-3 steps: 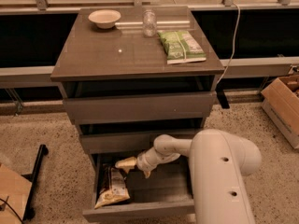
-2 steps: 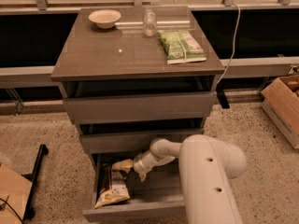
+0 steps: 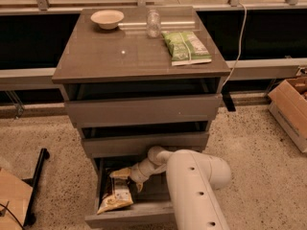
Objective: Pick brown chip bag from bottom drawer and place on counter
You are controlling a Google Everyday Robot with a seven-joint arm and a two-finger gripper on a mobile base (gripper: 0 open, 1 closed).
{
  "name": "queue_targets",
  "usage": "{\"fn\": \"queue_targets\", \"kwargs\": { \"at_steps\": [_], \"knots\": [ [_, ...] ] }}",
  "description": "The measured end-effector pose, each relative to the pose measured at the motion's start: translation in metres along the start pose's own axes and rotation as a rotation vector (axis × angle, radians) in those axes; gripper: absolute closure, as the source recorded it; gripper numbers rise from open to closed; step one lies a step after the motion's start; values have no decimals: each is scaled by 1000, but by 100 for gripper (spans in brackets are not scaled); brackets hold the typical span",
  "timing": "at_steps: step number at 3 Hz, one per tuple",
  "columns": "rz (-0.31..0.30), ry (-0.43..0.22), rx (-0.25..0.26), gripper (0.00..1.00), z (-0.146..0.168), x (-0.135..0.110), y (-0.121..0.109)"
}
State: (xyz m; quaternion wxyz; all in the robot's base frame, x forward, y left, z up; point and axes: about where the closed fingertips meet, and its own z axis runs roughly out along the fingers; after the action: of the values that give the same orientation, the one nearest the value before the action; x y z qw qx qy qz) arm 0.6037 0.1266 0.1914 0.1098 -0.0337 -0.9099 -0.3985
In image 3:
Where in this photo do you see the brown chip bag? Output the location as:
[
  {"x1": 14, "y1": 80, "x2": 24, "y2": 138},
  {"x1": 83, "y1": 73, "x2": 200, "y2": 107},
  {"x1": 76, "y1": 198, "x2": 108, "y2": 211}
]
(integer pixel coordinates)
[{"x1": 97, "y1": 172, "x2": 133, "y2": 215}]

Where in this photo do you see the grey top drawer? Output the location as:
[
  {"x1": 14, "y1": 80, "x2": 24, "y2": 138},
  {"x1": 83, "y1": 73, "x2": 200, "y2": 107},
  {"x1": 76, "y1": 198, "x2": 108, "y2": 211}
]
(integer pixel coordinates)
[{"x1": 65, "y1": 94, "x2": 222, "y2": 127}]

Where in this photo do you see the grey drawer cabinet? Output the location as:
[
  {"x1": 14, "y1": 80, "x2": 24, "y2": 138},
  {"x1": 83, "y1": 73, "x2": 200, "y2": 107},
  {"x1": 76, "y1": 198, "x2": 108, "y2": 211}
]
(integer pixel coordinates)
[{"x1": 52, "y1": 6, "x2": 231, "y2": 190}]

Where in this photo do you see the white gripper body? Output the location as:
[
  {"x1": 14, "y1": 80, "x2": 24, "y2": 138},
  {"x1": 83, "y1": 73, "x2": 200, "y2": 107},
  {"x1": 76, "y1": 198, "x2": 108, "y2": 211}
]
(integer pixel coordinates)
[{"x1": 130, "y1": 158, "x2": 166, "y2": 183}]

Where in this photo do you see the grey middle drawer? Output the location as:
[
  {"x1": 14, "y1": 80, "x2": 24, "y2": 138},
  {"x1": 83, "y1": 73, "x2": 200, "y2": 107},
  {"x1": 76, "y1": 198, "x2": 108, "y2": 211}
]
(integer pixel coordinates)
[{"x1": 82, "y1": 131, "x2": 209, "y2": 158}]

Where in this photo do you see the black metal stand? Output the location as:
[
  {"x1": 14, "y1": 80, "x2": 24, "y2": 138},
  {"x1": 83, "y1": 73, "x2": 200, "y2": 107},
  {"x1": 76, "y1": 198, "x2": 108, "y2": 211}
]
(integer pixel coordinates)
[{"x1": 24, "y1": 148, "x2": 50, "y2": 226}]

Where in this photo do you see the grey drawer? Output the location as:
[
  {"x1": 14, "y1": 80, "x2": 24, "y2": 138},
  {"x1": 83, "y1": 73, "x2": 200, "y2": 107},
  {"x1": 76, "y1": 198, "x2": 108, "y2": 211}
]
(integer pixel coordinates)
[
  {"x1": 85, "y1": 172, "x2": 176, "y2": 228},
  {"x1": 82, "y1": 131, "x2": 209, "y2": 158},
  {"x1": 65, "y1": 94, "x2": 222, "y2": 127}
]

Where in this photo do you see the cardboard box right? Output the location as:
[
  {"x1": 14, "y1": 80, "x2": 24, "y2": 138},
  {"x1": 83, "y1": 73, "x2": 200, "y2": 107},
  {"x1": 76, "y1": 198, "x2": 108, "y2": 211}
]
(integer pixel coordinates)
[{"x1": 269, "y1": 77, "x2": 307, "y2": 152}]

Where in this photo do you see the metal window railing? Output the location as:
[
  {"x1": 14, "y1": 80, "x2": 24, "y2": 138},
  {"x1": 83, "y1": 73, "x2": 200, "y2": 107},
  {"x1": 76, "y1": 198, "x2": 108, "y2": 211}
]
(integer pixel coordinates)
[{"x1": 0, "y1": 0, "x2": 307, "y2": 92}]

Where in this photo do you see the white paper bowl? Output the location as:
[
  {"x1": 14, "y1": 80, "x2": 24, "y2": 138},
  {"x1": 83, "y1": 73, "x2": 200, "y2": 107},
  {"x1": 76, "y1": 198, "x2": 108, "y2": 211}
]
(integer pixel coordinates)
[{"x1": 90, "y1": 10, "x2": 124, "y2": 30}]

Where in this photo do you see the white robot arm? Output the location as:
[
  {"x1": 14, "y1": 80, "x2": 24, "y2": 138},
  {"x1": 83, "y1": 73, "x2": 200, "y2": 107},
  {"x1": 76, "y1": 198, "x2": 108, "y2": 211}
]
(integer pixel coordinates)
[{"x1": 110, "y1": 146, "x2": 231, "y2": 230}]

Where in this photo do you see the grey bottom drawer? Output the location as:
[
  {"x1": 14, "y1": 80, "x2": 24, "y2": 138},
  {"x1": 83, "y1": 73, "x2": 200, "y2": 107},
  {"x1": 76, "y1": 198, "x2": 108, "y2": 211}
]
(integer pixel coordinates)
[{"x1": 85, "y1": 172, "x2": 176, "y2": 228}]

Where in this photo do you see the green chip bag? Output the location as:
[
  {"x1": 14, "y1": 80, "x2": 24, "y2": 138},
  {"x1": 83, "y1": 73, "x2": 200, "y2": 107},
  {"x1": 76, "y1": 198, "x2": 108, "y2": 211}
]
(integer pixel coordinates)
[{"x1": 162, "y1": 31, "x2": 212, "y2": 66}]

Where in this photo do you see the clear glass jar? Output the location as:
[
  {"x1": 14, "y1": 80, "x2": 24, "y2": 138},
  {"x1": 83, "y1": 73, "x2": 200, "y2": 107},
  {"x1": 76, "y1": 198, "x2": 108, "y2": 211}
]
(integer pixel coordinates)
[{"x1": 147, "y1": 10, "x2": 161, "y2": 38}]

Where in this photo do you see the black cable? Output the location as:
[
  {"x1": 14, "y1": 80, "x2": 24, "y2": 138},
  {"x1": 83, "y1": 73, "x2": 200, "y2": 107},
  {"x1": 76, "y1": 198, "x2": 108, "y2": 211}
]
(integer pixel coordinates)
[{"x1": 0, "y1": 200, "x2": 25, "y2": 230}]

